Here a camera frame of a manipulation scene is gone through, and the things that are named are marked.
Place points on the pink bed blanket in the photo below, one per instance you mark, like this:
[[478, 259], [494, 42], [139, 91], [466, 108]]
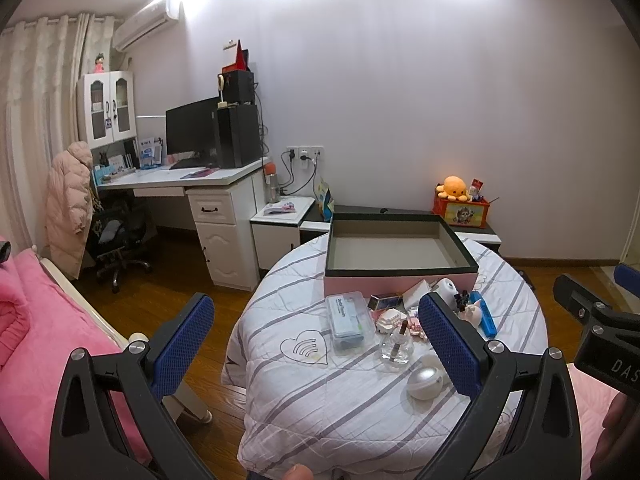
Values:
[[40, 326]]

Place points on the glass liquid refill bottle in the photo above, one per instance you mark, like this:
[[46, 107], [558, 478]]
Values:
[[397, 347]]

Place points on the black office chair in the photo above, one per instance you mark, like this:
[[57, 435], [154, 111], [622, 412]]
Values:
[[118, 229]]

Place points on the orange octopus plush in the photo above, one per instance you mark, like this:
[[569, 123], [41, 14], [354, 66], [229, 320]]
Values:
[[454, 189]]

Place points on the black computer tower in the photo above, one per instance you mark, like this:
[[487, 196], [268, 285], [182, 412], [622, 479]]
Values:
[[238, 138]]

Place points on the white desk with drawers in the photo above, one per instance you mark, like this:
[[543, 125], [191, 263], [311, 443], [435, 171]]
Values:
[[218, 207]]

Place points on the orange-lid water bottle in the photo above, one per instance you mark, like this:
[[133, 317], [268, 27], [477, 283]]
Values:
[[271, 179]]

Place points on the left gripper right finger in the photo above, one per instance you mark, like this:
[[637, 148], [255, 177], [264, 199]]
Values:
[[543, 440]]

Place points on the white wall power strip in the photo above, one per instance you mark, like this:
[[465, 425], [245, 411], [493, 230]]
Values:
[[311, 152]]

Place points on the pink purple brick figure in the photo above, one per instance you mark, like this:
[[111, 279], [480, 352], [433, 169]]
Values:
[[415, 329]]

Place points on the black speaker box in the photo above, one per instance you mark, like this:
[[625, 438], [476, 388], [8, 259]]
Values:
[[237, 86]]

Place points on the black computer monitor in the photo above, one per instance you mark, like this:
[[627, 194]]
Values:
[[191, 127]]

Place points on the person's right hand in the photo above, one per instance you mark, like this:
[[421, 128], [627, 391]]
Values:
[[617, 452]]

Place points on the white glass-door cabinet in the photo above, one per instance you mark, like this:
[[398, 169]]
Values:
[[106, 108]]

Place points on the striped white quilt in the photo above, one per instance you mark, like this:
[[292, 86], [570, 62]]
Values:
[[341, 413]]

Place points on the blue paper matchbox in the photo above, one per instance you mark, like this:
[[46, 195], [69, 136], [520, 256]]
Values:
[[385, 302]]

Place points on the pink bunny figurine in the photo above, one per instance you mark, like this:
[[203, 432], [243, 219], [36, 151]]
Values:
[[472, 313]]

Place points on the red toy box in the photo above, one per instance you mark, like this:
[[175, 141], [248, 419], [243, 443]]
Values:
[[456, 213]]

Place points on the white air conditioner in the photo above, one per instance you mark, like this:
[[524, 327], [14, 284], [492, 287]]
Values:
[[155, 16]]

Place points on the white pink brick figure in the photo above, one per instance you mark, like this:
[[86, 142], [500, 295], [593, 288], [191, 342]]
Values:
[[388, 320]]

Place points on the pink puffer jacket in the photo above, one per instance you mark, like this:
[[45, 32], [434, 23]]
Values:
[[69, 207]]

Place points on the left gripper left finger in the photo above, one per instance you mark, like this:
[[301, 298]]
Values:
[[87, 440]]

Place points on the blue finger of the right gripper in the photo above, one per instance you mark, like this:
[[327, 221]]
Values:
[[628, 278]]

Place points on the white wall charger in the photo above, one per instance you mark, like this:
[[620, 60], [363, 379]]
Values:
[[411, 298]]

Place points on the clear plastic case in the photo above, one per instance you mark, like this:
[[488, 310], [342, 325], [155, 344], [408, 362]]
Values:
[[350, 321]]

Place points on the blue plastic bottle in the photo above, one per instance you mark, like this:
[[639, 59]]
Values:
[[487, 323]]

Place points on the white round compact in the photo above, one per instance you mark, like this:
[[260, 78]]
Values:
[[428, 380]]

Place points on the beige curtain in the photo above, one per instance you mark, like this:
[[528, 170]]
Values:
[[41, 62]]

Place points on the blue snack bag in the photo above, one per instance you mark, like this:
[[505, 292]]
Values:
[[325, 200]]

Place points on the pink box with black rim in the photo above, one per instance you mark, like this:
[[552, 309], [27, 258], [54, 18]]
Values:
[[381, 254]]

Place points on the white low side cabinet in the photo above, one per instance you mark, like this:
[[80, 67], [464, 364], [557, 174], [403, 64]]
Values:
[[275, 229]]

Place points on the black hair clip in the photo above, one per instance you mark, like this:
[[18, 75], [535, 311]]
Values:
[[462, 300]]

